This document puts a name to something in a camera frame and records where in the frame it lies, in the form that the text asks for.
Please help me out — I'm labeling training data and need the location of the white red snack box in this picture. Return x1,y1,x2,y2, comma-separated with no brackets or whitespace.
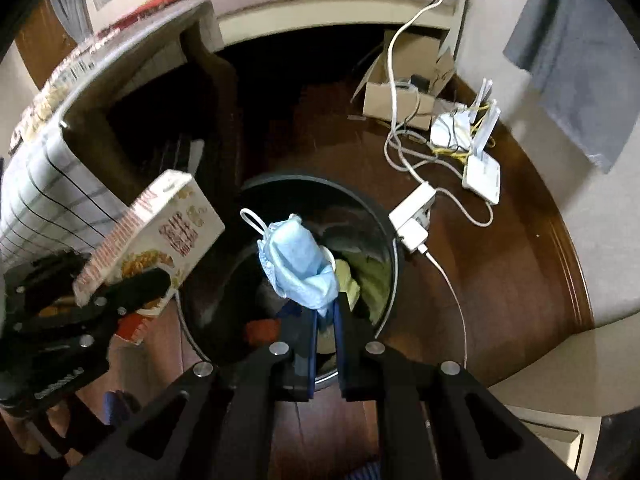
72,170,226,346

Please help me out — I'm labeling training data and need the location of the white hanging cable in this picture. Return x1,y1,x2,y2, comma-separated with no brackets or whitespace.
384,0,494,229

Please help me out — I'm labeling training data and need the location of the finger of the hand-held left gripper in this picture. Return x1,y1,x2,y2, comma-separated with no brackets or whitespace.
75,266,171,333
12,251,92,301

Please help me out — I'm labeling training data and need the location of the brown wooden table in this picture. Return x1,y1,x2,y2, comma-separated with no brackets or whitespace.
60,0,242,197

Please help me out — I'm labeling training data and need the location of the white charger with cable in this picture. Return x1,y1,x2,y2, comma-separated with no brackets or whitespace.
397,217,469,369

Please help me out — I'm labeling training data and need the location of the long grey curtain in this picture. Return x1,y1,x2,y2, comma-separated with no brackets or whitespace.
502,0,640,174

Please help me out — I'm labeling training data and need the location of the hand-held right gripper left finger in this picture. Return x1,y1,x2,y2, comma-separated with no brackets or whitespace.
62,300,321,480

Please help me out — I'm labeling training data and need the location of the red plastic bag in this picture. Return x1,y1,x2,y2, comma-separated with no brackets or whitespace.
245,319,281,347

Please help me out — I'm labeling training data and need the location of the white black checkered tablecloth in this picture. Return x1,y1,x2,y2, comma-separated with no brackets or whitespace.
0,120,132,267

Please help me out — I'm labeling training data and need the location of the brown wooden door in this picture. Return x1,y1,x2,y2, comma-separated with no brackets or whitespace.
15,0,76,92

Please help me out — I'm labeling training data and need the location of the black round trash bin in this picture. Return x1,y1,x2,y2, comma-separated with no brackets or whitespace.
177,172,404,387

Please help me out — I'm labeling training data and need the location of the yellow cloth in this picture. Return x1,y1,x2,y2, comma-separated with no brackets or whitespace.
332,255,396,322

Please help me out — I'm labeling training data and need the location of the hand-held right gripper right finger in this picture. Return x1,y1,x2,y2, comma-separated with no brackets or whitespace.
332,292,591,480

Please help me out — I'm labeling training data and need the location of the blue face mask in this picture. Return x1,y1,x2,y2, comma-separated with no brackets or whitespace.
240,208,340,319

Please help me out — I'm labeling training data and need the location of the white power strip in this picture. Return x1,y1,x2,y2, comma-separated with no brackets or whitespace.
389,182,437,227

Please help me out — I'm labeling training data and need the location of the white router with antennas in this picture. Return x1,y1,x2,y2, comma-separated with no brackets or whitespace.
462,77,502,206

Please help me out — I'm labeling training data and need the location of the brown cardboard box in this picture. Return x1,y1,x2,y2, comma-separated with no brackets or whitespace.
352,30,457,132

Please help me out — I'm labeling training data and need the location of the small white modem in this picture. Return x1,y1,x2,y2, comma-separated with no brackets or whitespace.
431,110,474,152

